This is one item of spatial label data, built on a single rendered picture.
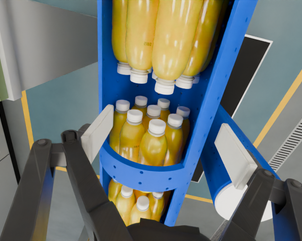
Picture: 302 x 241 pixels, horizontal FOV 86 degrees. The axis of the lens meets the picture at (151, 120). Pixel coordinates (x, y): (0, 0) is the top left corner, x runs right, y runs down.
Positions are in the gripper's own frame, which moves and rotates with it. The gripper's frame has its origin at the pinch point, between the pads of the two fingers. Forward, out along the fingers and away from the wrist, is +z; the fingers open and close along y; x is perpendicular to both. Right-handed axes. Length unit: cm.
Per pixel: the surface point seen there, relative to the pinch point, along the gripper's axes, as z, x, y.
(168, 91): 14.7, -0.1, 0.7
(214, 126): 67, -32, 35
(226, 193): 28, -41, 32
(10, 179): 114, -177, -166
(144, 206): 14.7, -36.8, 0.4
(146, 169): 8.7, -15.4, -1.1
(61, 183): 132, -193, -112
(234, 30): 11.7, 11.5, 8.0
